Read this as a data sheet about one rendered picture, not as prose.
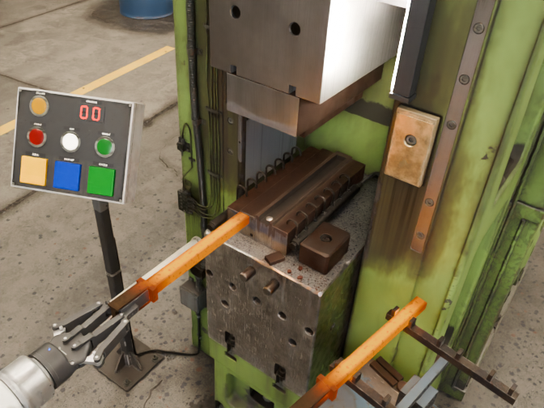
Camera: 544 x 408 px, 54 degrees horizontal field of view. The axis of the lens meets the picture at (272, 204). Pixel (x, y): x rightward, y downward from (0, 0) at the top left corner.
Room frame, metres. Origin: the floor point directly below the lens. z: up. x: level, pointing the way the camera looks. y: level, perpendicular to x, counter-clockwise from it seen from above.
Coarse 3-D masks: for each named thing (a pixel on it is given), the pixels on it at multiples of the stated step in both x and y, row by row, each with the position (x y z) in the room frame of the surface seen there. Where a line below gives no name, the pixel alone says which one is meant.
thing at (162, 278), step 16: (224, 224) 0.96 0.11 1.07; (240, 224) 0.97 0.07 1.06; (208, 240) 0.89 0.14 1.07; (224, 240) 0.92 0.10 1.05; (192, 256) 0.84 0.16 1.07; (160, 272) 0.78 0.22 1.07; (176, 272) 0.79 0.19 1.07; (144, 288) 0.72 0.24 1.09; (160, 288) 0.75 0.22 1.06; (112, 304) 0.68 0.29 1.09; (144, 304) 0.72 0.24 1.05
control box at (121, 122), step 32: (32, 96) 1.32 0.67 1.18; (64, 96) 1.31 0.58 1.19; (32, 128) 1.28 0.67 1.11; (64, 128) 1.27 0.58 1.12; (96, 128) 1.26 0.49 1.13; (128, 128) 1.25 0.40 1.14; (64, 160) 1.22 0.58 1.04; (96, 160) 1.22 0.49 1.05; (128, 160) 1.21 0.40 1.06; (64, 192) 1.18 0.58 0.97; (128, 192) 1.18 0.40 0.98
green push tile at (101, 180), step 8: (96, 168) 1.20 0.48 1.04; (104, 168) 1.20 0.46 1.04; (88, 176) 1.19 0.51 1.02; (96, 176) 1.19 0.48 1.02; (104, 176) 1.19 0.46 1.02; (112, 176) 1.18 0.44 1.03; (88, 184) 1.18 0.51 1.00; (96, 184) 1.18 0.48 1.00; (104, 184) 1.18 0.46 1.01; (112, 184) 1.17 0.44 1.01; (88, 192) 1.17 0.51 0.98; (96, 192) 1.17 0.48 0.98; (104, 192) 1.16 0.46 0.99; (112, 192) 1.16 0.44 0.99
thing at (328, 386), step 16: (416, 304) 0.86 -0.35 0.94; (400, 320) 0.81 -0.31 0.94; (384, 336) 0.76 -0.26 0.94; (368, 352) 0.72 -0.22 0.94; (336, 368) 0.67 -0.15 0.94; (352, 368) 0.68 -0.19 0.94; (320, 384) 0.63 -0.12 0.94; (336, 384) 0.64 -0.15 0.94; (304, 400) 0.59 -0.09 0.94; (320, 400) 0.60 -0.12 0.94
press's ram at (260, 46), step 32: (224, 0) 1.14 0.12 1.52; (256, 0) 1.10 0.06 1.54; (288, 0) 1.05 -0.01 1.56; (320, 0) 1.01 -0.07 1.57; (352, 0) 1.07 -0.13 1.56; (384, 0) 1.15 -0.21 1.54; (224, 32) 1.14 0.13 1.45; (256, 32) 1.10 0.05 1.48; (288, 32) 1.05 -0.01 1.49; (320, 32) 1.01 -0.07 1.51; (352, 32) 1.09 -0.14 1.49; (384, 32) 1.22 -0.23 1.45; (224, 64) 1.14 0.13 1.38; (256, 64) 1.09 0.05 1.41; (288, 64) 1.05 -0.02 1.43; (320, 64) 1.01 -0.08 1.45; (352, 64) 1.10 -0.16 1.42; (320, 96) 1.00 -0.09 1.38
